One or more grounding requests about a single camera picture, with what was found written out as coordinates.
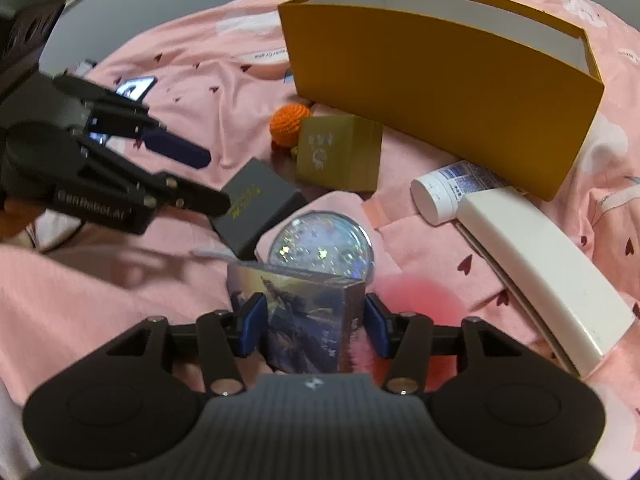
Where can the yellow cardboard box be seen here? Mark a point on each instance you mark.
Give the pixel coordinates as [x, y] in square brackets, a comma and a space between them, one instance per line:
[425, 85]

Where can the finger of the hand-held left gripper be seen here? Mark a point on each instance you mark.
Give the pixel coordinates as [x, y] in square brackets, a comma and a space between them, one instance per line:
[175, 147]
[200, 200]

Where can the illustrated card box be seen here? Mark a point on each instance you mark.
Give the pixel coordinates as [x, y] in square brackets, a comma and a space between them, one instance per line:
[300, 320]

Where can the long white case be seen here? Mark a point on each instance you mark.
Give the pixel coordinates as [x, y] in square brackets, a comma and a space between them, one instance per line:
[530, 260]

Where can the pink and green plush toy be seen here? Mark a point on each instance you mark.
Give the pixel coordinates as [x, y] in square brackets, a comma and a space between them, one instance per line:
[420, 300]

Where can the pink printed blanket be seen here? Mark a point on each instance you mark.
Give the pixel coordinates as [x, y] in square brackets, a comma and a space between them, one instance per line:
[190, 60]

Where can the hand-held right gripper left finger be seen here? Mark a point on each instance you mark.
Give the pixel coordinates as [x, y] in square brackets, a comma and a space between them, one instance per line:
[252, 325]

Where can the smartphone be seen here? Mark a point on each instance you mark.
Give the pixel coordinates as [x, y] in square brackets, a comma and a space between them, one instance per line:
[135, 87]

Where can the olive gold gift box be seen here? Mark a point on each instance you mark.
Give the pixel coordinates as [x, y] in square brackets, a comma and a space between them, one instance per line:
[340, 155]

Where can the white cream tube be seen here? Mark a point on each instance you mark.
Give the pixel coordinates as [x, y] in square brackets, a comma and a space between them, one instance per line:
[440, 192]

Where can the dark grey small box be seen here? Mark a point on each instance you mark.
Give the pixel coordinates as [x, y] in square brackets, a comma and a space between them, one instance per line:
[260, 200]

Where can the round glitter compact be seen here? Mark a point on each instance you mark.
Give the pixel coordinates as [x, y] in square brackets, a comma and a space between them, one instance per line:
[320, 245]

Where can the orange crochet ball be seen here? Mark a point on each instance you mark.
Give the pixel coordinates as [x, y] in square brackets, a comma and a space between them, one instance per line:
[287, 125]

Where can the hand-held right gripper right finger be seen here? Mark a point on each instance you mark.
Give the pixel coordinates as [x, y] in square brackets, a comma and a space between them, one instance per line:
[376, 330]

